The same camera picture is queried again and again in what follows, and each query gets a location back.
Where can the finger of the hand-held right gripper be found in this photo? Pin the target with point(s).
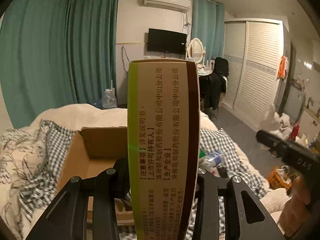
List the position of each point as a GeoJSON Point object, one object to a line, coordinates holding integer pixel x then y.
{"type": "Point", "coordinates": [270, 140]}

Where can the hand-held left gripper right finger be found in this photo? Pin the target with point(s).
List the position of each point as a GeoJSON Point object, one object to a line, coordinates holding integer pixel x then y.
{"type": "Point", "coordinates": [207, 192]}

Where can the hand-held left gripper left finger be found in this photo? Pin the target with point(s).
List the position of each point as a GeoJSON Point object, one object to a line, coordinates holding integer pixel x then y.
{"type": "Point", "coordinates": [120, 177]}

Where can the clear jar with blue label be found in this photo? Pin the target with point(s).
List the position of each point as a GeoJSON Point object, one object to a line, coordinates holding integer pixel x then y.
{"type": "Point", "coordinates": [212, 158]}

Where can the cardboard box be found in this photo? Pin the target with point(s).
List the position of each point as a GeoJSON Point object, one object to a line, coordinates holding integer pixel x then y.
{"type": "Point", "coordinates": [100, 145]}

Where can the tan brown medicine box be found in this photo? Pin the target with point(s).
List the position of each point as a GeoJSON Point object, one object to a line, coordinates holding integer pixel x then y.
{"type": "Point", "coordinates": [162, 130]}

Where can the white cloth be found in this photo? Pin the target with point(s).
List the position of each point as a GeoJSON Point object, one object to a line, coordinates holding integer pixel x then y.
{"type": "Point", "coordinates": [275, 122]}

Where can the red bottle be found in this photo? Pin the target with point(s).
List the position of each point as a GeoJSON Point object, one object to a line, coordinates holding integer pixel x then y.
{"type": "Point", "coordinates": [295, 131]}

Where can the orange snack bag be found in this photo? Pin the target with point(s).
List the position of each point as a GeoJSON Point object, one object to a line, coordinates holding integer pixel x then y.
{"type": "Point", "coordinates": [278, 178]}

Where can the grey checkered bed sheet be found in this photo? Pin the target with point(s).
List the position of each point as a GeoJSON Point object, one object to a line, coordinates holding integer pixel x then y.
{"type": "Point", "coordinates": [217, 140]}

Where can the white louvered wardrobe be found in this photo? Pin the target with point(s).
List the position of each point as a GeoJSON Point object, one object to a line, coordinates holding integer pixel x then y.
{"type": "Point", "coordinates": [255, 75]}

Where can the orange hanging bag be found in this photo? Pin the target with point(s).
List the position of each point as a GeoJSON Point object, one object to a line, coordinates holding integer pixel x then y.
{"type": "Point", "coordinates": [282, 67]}

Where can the black jacket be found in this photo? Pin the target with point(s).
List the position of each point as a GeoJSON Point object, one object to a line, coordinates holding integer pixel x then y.
{"type": "Point", "coordinates": [212, 90]}

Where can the large clear water jug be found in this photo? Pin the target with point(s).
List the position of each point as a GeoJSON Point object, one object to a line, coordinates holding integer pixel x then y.
{"type": "Point", "coordinates": [109, 101]}

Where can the black backpack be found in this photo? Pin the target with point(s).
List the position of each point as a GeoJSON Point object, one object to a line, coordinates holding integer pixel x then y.
{"type": "Point", "coordinates": [221, 66]}

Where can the floral print quilt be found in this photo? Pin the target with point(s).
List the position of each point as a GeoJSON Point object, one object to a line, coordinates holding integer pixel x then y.
{"type": "Point", "coordinates": [15, 167]}

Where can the oval white vanity mirror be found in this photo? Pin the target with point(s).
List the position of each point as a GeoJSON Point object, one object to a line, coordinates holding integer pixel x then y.
{"type": "Point", "coordinates": [195, 50]}

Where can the green curtain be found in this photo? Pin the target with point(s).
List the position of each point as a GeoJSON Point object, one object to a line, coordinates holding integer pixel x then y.
{"type": "Point", "coordinates": [95, 55]}
{"type": "Point", "coordinates": [207, 25]}
{"type": "Point", "coordinates": [37, 67]}

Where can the white air conditioner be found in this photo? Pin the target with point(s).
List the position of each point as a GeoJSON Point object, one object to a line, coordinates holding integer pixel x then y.
{"type": "Point", "coordinates": [166, 1]}

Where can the black wall television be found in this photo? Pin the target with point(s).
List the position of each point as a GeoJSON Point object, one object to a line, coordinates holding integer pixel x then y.
{"type": "Point", "coordinates": [167, 41]}

